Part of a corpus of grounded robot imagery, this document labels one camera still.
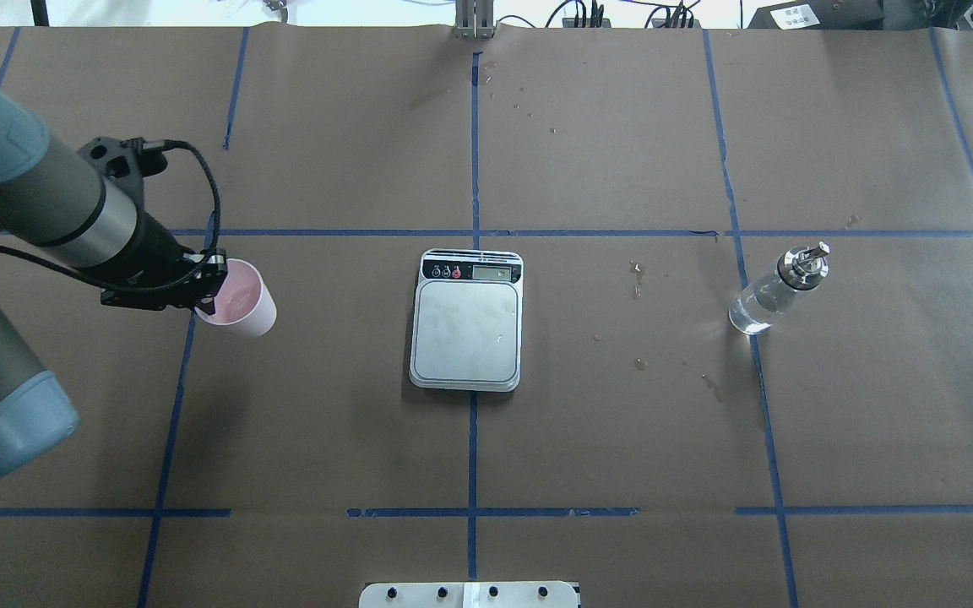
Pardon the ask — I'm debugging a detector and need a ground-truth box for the black labelled box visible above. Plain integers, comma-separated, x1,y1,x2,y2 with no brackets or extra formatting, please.
745,1,885,30

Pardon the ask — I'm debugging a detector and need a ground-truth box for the glass sauce bottle metal spout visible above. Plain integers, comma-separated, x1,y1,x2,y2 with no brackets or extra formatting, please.
727,242,831,335

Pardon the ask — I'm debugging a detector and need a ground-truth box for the black camera cable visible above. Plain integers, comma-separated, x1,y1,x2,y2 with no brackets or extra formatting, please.
0,139,223,295

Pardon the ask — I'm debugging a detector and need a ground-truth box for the black power strip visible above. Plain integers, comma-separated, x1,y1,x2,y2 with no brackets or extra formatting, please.
551,1,700,30

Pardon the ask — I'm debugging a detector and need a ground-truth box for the white digital kitchen scale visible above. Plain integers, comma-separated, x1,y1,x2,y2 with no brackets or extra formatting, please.
409,247,525,393

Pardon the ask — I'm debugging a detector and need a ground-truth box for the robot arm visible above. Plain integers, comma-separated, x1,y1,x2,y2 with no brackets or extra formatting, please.
0,90,229,480

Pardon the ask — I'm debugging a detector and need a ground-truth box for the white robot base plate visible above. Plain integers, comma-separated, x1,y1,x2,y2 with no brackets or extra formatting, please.
358,580,582,607

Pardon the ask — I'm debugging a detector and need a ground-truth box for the pink plastic cup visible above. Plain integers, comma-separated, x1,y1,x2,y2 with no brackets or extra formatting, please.
193,258,278,338

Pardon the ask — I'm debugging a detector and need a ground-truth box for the aluminium frame post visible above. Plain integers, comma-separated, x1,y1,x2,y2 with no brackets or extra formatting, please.
453,0,497,40

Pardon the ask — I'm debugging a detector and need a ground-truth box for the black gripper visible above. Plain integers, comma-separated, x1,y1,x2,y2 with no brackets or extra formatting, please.
101,247,226,312

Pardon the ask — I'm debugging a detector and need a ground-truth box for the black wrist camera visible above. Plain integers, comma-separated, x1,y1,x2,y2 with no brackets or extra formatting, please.
76,136,167,210

